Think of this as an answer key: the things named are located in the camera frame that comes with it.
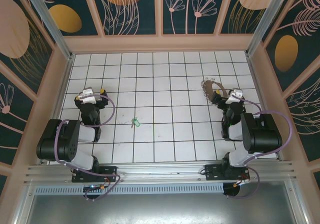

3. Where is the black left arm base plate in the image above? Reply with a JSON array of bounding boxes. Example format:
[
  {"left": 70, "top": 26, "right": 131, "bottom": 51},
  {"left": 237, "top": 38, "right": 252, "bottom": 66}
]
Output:
[{"left": 71, "top": 165, "right": 119, "bottom": 183}]

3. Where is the green key tag with ring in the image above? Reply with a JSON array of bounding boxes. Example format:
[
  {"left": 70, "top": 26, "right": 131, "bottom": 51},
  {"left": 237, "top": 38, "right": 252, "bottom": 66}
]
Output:
[{"left": 130, "top": 117, "right": 142, "bottom": 130}]

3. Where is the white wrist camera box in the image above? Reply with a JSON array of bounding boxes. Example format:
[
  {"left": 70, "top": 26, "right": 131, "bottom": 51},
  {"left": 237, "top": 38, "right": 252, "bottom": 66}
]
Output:
[
  {"left": 225, "top": 88, "right": 245, "bottom": 104},
  {"left": 79, "top": 87, "right": 98, "bottom": 104}
]

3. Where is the grey metal sheet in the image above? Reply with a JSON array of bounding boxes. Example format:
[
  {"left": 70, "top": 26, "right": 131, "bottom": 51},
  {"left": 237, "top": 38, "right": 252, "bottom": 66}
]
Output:
[{"left": 14, "top": 181, "right": 309, "bottom": 224}]

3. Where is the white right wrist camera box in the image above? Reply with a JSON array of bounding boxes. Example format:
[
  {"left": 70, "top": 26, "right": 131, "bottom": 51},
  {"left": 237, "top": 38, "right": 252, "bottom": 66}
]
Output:
[{"left": 225, "top": 88, "right": 245, "bottom": 104}]

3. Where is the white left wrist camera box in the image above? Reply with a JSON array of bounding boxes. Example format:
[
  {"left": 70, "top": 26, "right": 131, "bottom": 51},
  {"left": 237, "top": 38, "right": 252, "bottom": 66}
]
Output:
[{"left": 79, "top": 87, "right": 98, "bottom": 104}]

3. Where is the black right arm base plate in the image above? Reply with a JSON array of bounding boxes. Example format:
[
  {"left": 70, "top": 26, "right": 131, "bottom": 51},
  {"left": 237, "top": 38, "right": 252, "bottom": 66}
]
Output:
[{"left": 204, "top": 163, "right": 251, "bottom": 183}]

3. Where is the black cable port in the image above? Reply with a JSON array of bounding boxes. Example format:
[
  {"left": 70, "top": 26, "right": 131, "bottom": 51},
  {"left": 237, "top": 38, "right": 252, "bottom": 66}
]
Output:
[{"left": 83, "top": 187, "right": 101, "bottom": 201}]

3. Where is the grey slotted cable duct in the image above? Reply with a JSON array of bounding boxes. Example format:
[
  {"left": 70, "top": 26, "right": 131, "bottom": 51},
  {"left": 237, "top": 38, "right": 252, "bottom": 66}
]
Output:
[{"left": 34, "top": 183, "right": 225, "bottom": 196}]

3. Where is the aluminium corner post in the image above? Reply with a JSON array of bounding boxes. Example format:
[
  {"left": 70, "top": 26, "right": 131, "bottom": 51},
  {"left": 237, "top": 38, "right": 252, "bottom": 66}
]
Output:
[
  {"left": 19, "top": 0, "right": 76, "bottom": 61},
  {"left": 244, "top": 0, "right": 289, "bottom": 57}
]

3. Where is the steel keyring bunch with plates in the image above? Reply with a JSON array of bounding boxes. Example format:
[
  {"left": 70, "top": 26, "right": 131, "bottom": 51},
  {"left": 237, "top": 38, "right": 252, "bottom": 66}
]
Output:
[{"left": 200, "top": 77, "right": 227, "bottom": 106}]

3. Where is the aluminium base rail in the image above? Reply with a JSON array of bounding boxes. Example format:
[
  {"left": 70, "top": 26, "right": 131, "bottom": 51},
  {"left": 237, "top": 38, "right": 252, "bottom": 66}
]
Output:
[{"left": 23, "top": 161, "right": 300, "bottom": 185}]

